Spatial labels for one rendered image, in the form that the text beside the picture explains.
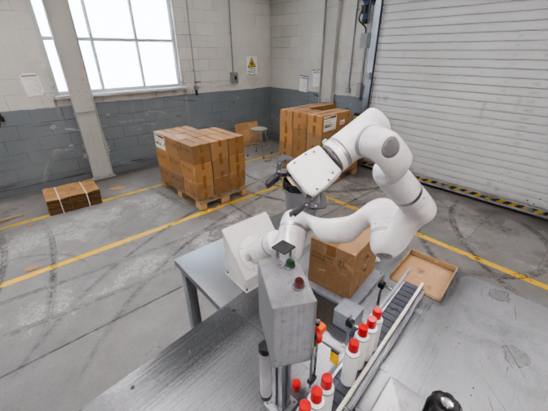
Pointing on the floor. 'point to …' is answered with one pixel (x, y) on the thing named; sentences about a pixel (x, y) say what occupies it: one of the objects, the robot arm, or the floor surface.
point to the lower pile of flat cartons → (72, 196)
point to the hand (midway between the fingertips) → (280, 198)
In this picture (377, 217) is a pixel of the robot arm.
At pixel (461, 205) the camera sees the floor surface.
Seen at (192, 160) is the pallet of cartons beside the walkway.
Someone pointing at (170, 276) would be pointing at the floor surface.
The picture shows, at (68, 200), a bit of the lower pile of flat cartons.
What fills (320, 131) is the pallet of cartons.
